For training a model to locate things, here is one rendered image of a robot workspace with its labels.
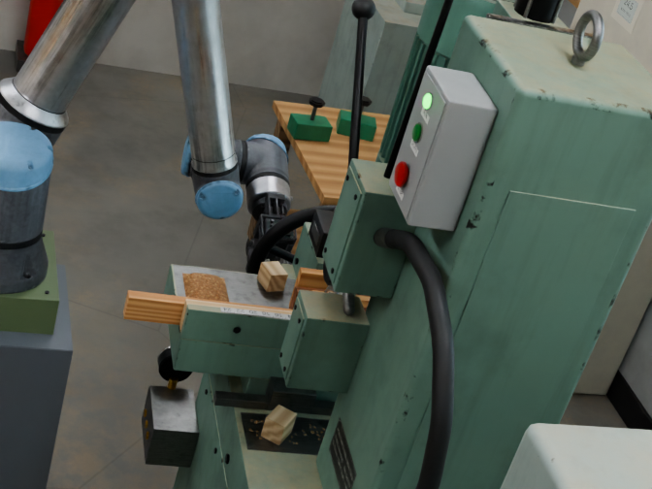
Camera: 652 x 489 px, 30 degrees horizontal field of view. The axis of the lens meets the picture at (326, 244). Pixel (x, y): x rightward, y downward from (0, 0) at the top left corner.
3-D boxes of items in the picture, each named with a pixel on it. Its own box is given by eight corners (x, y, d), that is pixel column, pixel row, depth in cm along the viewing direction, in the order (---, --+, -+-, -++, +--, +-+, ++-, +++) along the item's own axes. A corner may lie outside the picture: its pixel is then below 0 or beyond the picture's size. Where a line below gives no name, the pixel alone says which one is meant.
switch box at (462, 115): (433, 190, 149) (473, 72, 141) (455, 233, 141) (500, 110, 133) (386, 183, 147) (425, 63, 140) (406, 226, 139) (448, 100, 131)
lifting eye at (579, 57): (573, 54, 144) (594, 3, 141) (592, 76, 139) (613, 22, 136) (562, 51, 143) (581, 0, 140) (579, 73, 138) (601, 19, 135)
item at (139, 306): (518, 355, 203) (526, 336, 201) (522, 362, 201) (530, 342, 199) (123, 311, 184) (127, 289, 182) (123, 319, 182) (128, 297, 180)
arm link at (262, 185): (241, 201, 251) (285, 208, 254) (242, 219, 248) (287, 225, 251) (252, 173, 244) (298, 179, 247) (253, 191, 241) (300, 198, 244)
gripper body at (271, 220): (260, 237, 234) (257, 189, 241) (248, 263, 240) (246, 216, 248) (298, 242, 236) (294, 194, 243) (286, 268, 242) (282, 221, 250)
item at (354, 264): (376, 262, 165) (408, 166, 158) (392, 299, 158) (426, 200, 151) (317, 254, 163) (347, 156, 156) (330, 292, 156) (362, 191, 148)
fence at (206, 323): (538, 372, 200) (550, 344, 198) (541, 377, 199) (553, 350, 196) (179, 333, 183) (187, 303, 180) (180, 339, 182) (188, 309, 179)
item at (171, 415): (184, 422, 222) (193, 387, 219) (190, 468, 212) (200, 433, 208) (139, 418, 220) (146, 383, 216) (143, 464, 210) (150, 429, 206)
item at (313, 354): (338, 364, 176) (360, 296, 170) (346, 394, 170) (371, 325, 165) (275, 357, 173) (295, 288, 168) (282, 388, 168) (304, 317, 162)
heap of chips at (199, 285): (224, 278, 199) (226, 269, 198) (231, 313, 191) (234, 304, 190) (181, 273, 197) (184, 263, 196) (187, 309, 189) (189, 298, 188)
